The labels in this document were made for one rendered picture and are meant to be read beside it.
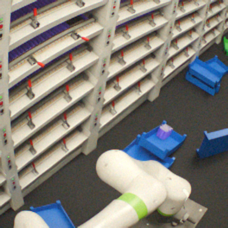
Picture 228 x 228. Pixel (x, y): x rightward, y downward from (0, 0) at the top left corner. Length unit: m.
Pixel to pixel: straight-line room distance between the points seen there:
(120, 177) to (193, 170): 1.31
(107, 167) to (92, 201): 0.97
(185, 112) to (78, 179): 1.01
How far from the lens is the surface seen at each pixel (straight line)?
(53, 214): 2.15
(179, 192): 1.61
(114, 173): 1.27
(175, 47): 2.86
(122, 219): 1.15
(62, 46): 1.67
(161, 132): 2.57
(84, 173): 2.36
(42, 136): 2.02
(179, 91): 3.05
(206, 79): 3.10
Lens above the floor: 1.88
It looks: 43 degrees down
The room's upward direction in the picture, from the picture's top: 10 degrees clockwise
